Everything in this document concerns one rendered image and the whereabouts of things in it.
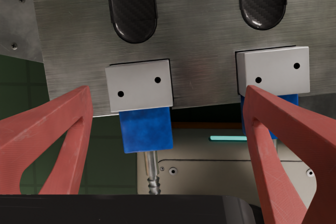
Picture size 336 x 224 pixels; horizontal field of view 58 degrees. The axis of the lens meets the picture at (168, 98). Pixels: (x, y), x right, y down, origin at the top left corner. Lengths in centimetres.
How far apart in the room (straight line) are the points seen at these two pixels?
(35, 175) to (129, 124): 108
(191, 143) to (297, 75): 67
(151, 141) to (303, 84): 13
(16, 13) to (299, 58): 27
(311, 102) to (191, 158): 59
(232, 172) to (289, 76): 70
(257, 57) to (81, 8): 15
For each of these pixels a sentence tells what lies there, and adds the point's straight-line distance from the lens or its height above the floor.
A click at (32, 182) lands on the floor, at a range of 134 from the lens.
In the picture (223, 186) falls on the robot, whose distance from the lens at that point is 94.
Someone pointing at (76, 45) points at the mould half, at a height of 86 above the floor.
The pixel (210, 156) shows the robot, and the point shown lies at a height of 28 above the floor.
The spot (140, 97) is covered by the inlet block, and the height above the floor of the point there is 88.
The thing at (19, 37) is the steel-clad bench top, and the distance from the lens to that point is 35.
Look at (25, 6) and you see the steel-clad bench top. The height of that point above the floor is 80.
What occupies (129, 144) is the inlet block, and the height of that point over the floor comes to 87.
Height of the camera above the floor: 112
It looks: 81 degrees down
